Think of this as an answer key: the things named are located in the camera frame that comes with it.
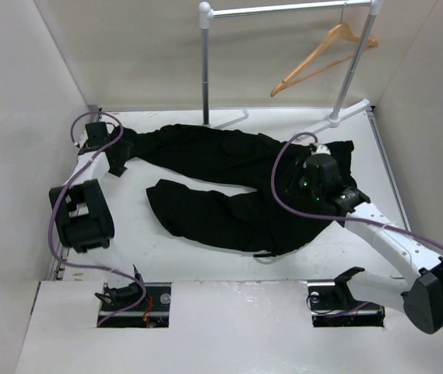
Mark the black trousers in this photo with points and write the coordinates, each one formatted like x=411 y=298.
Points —
x=247 y=222

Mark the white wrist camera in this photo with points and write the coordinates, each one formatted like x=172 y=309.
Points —
x=319 y=148
x=81 y=140

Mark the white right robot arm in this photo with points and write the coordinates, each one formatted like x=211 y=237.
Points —
x=419 y=291

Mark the wooden clothes hanger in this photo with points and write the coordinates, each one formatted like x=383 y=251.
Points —
x=319 y=60

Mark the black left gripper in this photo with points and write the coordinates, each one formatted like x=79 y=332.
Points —
x=124 y=150

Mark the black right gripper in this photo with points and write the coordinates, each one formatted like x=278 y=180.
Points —
x=304 y=169

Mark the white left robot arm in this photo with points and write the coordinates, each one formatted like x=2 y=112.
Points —
x=81 y=228

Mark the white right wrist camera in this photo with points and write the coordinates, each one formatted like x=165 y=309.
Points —
x=319 y=148

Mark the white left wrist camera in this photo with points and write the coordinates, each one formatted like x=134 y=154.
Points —
x=81 y=140

